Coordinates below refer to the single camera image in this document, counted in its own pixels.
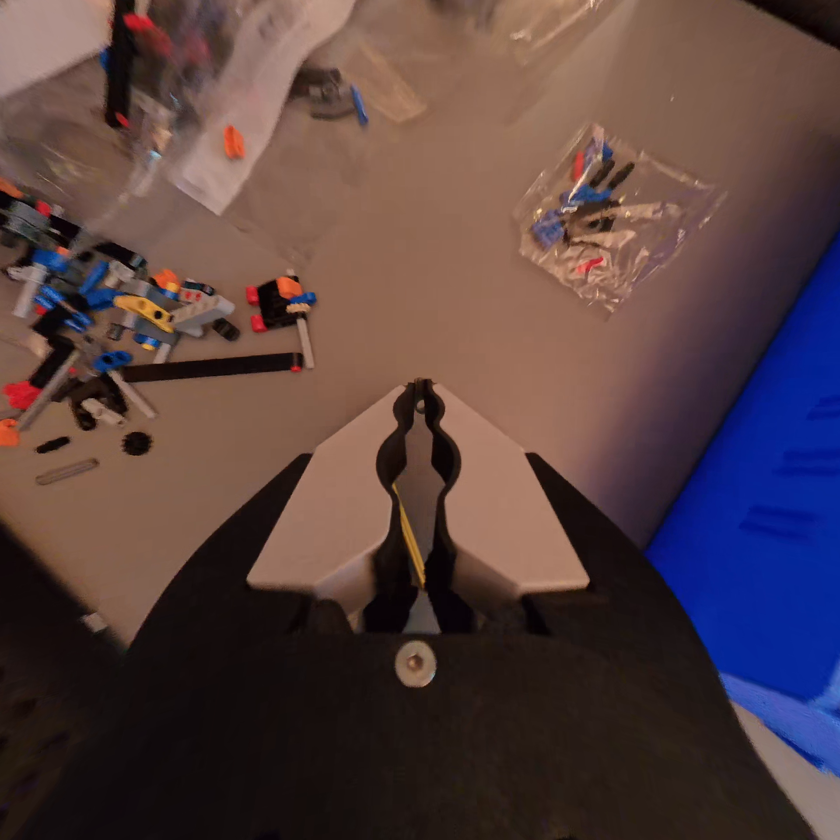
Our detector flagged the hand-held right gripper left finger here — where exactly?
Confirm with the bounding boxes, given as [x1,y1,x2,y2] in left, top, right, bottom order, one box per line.
[246,379,419,632]

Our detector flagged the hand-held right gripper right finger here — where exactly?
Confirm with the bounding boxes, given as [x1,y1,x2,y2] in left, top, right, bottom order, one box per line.
[425,379,591,632]

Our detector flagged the large clear lego bag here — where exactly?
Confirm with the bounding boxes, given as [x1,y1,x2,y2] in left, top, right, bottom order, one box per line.
[0,0,227,227]

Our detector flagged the yellow lego axle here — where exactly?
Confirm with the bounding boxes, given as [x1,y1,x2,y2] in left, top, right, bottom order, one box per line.
[391,483,427,589]

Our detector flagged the scattered loose lego pieces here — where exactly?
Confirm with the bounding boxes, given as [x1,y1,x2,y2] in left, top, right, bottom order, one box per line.
[0,177,319,488]

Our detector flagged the small bag of lego pieces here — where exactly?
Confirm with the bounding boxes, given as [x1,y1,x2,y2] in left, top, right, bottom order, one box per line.
[513,123,727,317]

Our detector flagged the blue plastic storage bin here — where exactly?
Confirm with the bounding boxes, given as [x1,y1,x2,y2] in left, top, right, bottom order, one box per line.
[645,233,840,778]

